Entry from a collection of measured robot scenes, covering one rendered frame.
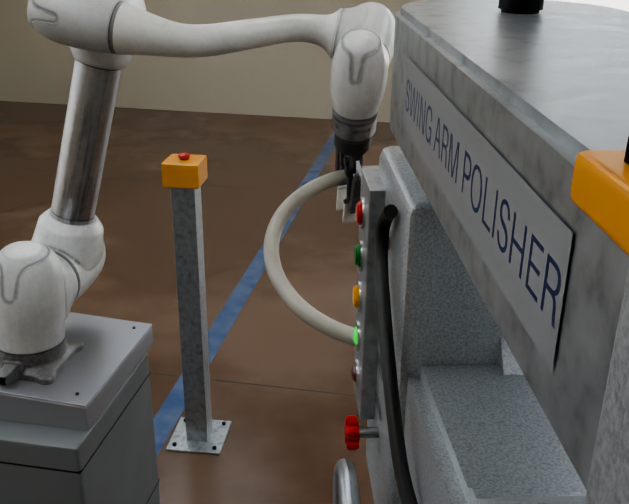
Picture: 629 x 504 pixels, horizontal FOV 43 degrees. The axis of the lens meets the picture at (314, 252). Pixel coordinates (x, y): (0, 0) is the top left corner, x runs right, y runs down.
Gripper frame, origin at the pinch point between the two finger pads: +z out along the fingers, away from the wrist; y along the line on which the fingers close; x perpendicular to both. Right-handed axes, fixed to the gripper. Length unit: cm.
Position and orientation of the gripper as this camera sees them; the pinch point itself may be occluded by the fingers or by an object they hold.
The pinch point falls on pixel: (346, 204)
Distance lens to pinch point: 174.4
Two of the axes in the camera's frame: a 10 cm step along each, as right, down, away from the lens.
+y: 3.1, 7.0, -6.5
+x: 9.5, -2.0, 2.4
